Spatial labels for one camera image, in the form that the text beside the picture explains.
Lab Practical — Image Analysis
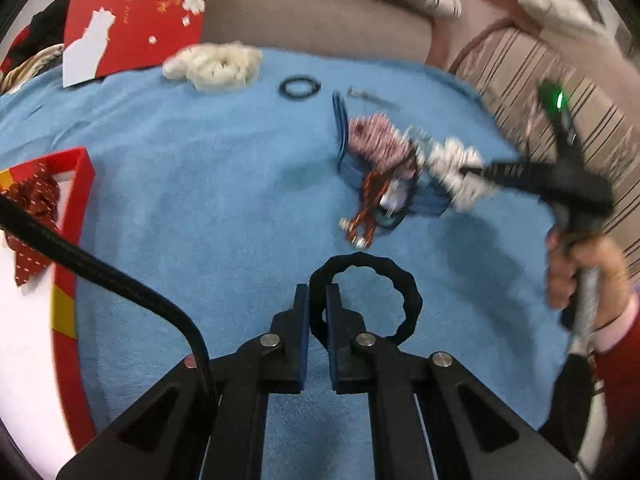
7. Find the white black-dotted scrunchie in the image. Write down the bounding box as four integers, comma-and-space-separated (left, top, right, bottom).
425, 138, 496, 211

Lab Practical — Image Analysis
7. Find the black wavy hair tie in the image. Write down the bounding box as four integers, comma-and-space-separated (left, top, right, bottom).
308, 251, 424, 352

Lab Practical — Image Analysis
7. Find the red plaid scrunchie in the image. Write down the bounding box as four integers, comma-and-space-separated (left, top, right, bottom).
347, 113, 416, 179

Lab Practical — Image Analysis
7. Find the red bead bracelet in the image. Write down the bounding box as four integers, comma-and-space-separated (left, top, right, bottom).
338, 167, 396, 250

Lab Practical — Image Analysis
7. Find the red white-dotted scrunchie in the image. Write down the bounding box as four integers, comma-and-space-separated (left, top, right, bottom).
2, 162, 61, 287

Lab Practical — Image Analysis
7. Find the black elastic with gold clasp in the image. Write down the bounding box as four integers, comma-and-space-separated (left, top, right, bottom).
374, 148, 432, 231

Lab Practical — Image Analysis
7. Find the right hand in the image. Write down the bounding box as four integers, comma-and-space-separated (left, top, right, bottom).
547, 228, 631, 330

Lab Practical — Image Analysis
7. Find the red tray box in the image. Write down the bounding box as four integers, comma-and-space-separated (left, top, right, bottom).
1, 146, 96, 452

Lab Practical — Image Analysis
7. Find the striped chair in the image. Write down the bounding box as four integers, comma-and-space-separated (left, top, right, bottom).
424, 0, 640, 271

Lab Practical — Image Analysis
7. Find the blue table cloth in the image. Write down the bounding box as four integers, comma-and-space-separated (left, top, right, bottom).
1, 51, 567, 427

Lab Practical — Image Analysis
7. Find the silver hair clip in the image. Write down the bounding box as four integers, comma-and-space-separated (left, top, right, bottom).
347, 87, 398, 110

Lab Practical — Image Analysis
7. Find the cream dotted scrunchie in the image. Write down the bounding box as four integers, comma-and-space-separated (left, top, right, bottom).
162, 42, 264, 91

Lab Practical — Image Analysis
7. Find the red box lid with cat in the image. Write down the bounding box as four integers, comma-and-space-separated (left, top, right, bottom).
62, 0, 206, 88

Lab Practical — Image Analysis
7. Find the pile of dark clothes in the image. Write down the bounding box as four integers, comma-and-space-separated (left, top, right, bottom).
1, 0, 70, 94

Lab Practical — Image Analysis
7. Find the small black hair tie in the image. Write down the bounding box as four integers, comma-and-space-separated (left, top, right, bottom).
278, 75, 322, 102

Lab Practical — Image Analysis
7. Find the black cable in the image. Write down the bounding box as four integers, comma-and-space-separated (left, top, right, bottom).
0, 192, 219, 411

